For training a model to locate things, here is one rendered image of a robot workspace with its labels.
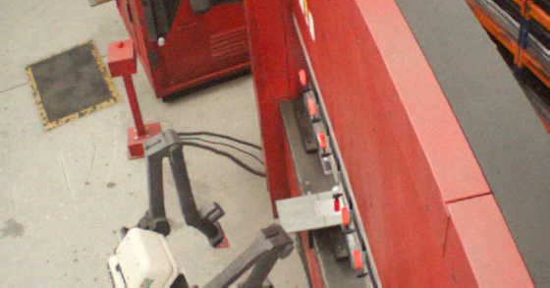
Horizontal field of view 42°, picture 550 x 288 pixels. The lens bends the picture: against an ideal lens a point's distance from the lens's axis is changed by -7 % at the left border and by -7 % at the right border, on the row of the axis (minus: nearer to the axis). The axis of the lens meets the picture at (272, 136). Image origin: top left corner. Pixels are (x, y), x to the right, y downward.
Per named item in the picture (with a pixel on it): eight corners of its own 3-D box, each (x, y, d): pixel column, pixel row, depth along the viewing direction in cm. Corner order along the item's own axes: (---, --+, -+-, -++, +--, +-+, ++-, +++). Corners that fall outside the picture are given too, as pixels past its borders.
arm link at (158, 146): (137, 133, 257) (145, 150, 250) (175, 125, 262) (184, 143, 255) (144, 222, 286) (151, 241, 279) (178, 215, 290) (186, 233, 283)
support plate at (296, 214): (275, 202, 317) (275, 201, 316) (337, 191, 318) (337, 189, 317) (283, 235, 303) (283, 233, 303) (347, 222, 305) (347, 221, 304)
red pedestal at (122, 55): (127, 140, 500) (99, 40, 444) (162, 133, 502) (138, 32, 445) (127, 160, 486) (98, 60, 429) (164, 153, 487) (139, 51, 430)
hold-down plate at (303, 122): (295, 112, 374) (295, 107, 372) (305, 110, 374) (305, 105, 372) (306, 154, 352) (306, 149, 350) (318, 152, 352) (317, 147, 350)
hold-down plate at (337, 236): (321, 208, 327) (321, 203, 325) (334, 206, 327) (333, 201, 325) (336, 261, 305) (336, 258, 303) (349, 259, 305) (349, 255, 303)
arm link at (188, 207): (158, 131, 261) (167, 150, 253) (174, 126, 262) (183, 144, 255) (180, 212, 290) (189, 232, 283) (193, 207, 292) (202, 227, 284)
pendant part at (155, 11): (167, -8, 398) (157, -65, 374) (189, -9, 397) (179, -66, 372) (148, 41, 366) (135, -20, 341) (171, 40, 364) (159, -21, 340)
